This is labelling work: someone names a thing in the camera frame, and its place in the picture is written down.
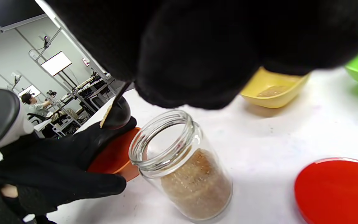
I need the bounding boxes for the small white screen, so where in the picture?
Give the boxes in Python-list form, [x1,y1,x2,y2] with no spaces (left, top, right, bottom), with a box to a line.
[18,85,41,98]

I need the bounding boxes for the clear glass jar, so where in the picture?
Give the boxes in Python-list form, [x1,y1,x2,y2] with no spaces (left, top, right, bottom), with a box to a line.
[129,110,233,222]

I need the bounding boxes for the person's left hand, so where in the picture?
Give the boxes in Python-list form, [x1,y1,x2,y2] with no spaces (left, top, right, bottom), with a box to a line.
[0,117,137,224]

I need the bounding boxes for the person's right hand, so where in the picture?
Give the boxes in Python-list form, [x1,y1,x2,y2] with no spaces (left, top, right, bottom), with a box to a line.
[44,0,358,110]

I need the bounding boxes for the black office chair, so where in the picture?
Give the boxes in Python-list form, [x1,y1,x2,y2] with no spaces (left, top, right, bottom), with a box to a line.
[27,113,55,138]

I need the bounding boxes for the yellow bowl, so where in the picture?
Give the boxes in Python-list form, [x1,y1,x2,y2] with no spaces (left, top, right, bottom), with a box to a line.
[241,66,310,109]

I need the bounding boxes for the orange bowl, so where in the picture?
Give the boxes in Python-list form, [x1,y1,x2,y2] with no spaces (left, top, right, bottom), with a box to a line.
[87,127,141,182]

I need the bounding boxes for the black spoon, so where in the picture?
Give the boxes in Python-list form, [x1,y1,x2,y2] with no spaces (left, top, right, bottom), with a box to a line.
[100,82,132,130]

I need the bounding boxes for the brown granules in jar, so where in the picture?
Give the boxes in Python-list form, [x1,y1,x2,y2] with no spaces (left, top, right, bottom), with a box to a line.
[160,149,232,220]

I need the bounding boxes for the large white screen on stand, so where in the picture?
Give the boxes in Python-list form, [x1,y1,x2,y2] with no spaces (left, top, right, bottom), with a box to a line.
[41,51,73,77]

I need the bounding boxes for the brown granules in yellow bowl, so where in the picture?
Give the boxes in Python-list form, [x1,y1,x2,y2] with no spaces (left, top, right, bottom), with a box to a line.
[257,86,291,98]

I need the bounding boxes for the metal equipment rack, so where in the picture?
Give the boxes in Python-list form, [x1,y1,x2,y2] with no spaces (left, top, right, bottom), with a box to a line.
[72,72,117,115]

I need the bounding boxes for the red round lid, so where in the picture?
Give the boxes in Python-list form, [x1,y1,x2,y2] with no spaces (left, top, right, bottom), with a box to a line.
[294,157,358,224]

